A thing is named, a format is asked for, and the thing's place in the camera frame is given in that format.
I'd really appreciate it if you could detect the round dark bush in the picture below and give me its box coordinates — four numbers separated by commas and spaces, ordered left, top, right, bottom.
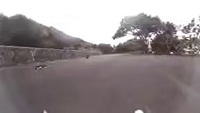
96, 42, 116, 56

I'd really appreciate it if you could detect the grey asphalt road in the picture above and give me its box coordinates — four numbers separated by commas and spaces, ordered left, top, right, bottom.
0, 47, 200, 113

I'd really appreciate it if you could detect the broad dark bush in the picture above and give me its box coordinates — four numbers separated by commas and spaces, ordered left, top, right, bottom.
114, 38, 150, 55

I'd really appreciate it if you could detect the large spreading tree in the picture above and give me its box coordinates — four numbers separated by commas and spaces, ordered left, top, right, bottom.
111, 11, 170, 56

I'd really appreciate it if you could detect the small dark object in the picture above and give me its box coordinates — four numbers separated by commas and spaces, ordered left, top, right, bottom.
34, 63, 49, 70

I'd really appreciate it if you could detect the dark bushy tree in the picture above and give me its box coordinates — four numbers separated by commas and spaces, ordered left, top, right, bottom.
149, 20, 184, 56

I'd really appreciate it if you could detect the wooded hillside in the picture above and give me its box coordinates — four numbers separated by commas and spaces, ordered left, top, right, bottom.
0, 1, 98, 55

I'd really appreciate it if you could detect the grey stone wall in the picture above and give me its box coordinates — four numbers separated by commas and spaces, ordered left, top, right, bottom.
0, 37, 102, 69

